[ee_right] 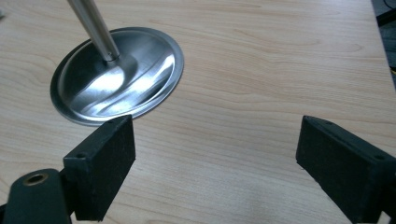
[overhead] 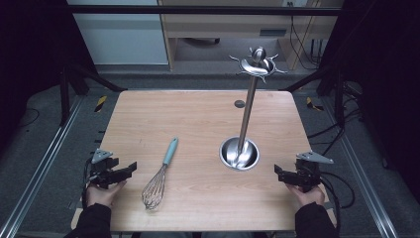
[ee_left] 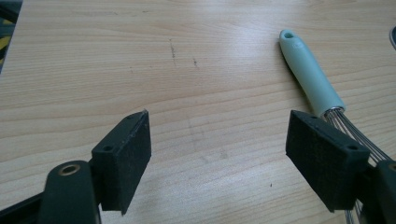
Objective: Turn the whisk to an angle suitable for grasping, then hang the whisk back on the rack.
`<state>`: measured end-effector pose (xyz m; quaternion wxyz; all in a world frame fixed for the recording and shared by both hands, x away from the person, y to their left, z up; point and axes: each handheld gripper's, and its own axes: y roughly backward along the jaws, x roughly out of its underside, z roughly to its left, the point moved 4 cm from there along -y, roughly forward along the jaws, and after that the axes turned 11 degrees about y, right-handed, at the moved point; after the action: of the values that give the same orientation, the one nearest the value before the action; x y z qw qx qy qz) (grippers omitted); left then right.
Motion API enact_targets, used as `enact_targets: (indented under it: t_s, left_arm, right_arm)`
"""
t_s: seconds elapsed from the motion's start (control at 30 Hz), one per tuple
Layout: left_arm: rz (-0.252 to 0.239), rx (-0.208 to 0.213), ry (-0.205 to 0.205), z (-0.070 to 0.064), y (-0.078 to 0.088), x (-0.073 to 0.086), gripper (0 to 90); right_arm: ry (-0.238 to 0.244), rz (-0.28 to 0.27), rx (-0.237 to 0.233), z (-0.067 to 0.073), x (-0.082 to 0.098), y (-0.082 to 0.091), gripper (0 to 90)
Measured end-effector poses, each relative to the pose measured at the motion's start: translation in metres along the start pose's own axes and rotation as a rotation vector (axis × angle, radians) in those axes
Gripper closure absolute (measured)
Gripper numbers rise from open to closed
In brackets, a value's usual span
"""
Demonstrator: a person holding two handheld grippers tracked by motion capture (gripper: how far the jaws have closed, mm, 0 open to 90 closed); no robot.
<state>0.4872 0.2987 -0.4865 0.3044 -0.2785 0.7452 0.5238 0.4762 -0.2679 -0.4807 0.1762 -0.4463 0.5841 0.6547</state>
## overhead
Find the aluminium floor rail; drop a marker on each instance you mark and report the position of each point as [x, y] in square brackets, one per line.
[363, 172]
[43, 162]

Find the dark curtain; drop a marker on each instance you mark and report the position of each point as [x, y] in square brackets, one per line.
[386, 66]
[29, 49]

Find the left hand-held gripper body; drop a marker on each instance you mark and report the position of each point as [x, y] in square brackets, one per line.
[100, 173]

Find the steel utensil stand with hooks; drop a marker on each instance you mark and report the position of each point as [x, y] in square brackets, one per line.
[246, 115]

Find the person's right hand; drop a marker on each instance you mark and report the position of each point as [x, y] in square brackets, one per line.
[308, 197]

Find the dark round table grommet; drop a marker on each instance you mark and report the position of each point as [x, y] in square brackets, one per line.
[239, 103]

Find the person's left hand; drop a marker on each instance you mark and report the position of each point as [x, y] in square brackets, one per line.
[102, 195]

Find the black metal stand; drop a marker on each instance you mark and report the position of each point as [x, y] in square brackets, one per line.
[64, 95]
[339, 99]

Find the light wooden desk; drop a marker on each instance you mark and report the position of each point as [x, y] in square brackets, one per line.
[228, 24]

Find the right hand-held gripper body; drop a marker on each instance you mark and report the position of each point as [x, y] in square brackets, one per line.
[308, 175]

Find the black horizontal frame bar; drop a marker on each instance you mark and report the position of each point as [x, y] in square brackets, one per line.
[198, 10]

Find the yellow and black tape marker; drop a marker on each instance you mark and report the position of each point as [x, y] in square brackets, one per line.
[310, 103]
[100, 103]

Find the white cabinet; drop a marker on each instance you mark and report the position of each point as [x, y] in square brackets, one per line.
[122, 39]

